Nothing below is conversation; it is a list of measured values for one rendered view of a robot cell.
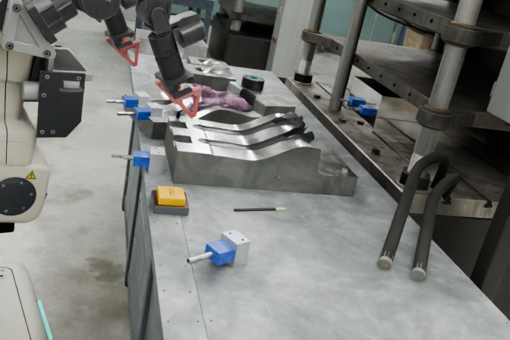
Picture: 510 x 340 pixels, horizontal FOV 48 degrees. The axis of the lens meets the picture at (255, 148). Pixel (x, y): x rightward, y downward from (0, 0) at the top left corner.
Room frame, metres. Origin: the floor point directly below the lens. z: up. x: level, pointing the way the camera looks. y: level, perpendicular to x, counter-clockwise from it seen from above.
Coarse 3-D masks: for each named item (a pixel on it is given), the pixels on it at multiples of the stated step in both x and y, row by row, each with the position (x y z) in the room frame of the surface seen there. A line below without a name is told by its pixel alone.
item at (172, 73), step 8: (176, 56) 1.27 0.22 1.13; (160, 64) 1.27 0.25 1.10; (168, 64) 1.26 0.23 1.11; (176, 64) 1.27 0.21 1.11; (160, 72) 1.28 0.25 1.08; (168, 72) 1.27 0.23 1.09; (176, 72) 1.27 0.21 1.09; (184, 72) 1.30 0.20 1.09; (160, 80) 1.29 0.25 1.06; (168, 80) 1.27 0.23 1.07; (176, 80) 1.26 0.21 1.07; (184, 80) 1.26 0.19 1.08; (192, 80) 1.27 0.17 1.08; (176, 88) 1.25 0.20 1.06
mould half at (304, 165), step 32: (192, 128) 1.48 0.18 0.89; (224, 128) 1.56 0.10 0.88; (288, 128) 1.53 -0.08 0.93; (192, 160) 1.32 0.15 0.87; (224, 160) 1.34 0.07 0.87; (256, 160) 1.37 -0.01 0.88; (288, 160) 1.39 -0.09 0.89; (320, 160) 1.53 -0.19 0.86; (320, 192) 1.43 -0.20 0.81; (352, 192) 1.45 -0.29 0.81
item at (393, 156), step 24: (312, 96) 2.53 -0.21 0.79; (336, 120) 2.23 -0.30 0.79; (360, 144) 1.98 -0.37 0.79; (384, 144) 2.04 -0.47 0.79; (408, 144) 2.10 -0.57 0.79; (504, 144) 2.39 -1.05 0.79; (384, 168) 1.78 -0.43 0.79; (432, 168) 1.88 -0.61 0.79; (456, 168) 1.93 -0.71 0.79; (480, 168) 1.99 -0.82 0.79; (504, 168) 2.05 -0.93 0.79; (456, 192) 1.70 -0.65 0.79; (480, 192) 1.74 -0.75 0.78; (480, 216) 1.67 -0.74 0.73
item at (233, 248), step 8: (224, 232) 1.02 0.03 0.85; (232, 232) 1.02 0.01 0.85; (224, 240) 1.01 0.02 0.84; (232, 240) 0.99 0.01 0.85; (240, 240) 1.00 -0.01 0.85; (248, 240) 1.01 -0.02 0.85; (208, 248) 0.98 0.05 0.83; (216, 248) 0.97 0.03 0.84; (224, 248) 0.98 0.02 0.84; (232, 248) 0.98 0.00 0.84; (240, 248) 0.99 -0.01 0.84; (248, 248) 1.00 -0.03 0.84; (200, 256) 0.95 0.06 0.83; (208, 256) 0.96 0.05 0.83; (216, 256) 0.96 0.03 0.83; (224, 256) 0.96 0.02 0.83; (232, 256) 0.98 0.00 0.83; (240, 256) 0.99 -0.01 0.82; (216, 264) 0.95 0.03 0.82; (232, 264) 0.98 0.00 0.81; (240, 264) 0.99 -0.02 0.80
